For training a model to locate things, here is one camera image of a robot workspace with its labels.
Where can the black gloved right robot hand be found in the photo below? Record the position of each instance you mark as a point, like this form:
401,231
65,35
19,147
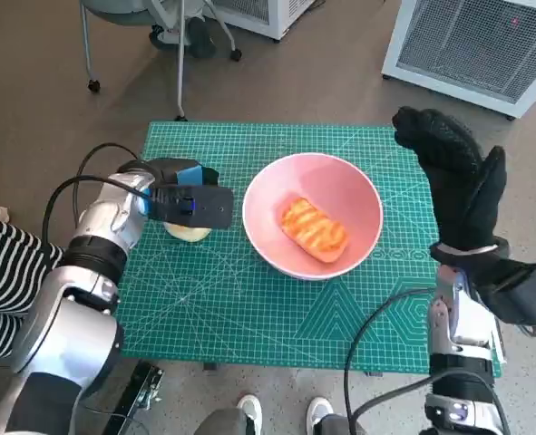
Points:
462,195

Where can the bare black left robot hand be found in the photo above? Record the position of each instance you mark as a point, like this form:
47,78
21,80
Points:
190,174

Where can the pale round toy bread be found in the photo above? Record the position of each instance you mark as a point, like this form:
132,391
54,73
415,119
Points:
188,234

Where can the pink bowl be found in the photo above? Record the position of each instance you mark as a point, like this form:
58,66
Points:
267,235

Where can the orange striped toy bread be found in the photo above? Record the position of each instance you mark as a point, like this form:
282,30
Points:
313,229

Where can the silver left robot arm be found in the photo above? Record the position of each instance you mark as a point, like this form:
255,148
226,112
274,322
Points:
68,317

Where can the person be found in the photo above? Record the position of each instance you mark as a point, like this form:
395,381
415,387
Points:
4,281
249,408
199,41

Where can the green cutting mat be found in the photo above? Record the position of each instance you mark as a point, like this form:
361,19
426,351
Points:
231,308

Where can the large white mesh cabinet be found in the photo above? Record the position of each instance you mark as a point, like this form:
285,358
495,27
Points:
467,50

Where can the grey chair with casters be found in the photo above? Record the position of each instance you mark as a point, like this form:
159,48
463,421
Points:
118,13

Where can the small white mesh cabinet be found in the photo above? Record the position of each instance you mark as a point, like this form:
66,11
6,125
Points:
276,18

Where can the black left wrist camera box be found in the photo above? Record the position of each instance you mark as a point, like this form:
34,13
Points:
204,206

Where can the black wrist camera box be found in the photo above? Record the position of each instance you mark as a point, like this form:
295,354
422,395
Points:
204,206
521,290

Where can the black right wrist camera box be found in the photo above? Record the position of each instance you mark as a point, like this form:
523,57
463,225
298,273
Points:
521,290

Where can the black metal bracket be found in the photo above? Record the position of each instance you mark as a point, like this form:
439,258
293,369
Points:
131,399

